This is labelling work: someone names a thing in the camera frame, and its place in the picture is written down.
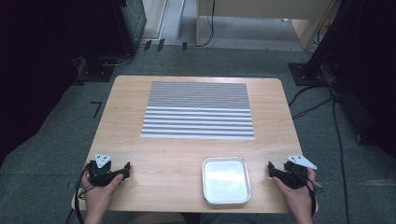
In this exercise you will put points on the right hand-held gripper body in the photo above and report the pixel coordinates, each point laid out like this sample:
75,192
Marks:
295,178

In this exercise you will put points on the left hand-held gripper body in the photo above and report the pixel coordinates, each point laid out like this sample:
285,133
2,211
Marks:
99,175

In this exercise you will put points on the person's right hand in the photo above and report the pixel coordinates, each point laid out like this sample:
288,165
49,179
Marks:
299,200

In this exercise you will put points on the person's left hand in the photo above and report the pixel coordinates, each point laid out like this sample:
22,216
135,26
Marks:
96,199

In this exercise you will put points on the silver metal tray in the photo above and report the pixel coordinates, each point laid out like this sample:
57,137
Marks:
226,182

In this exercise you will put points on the grey striped placemat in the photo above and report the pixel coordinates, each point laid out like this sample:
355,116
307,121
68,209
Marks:
198,109

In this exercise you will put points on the black tape strip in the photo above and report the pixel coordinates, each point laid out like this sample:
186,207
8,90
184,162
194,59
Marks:
184,46
147,45
160,44

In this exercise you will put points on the black curtain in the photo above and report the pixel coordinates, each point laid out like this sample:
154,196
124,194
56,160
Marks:
373,77
37,62

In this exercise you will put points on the dark glass cabinet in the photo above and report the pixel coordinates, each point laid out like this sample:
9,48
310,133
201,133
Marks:
135,21

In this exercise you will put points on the light wooden cabinet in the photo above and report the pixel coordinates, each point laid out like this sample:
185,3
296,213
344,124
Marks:
264,7

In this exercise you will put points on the black stand with base plate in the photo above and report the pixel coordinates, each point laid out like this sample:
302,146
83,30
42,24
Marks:
95,70
308,76

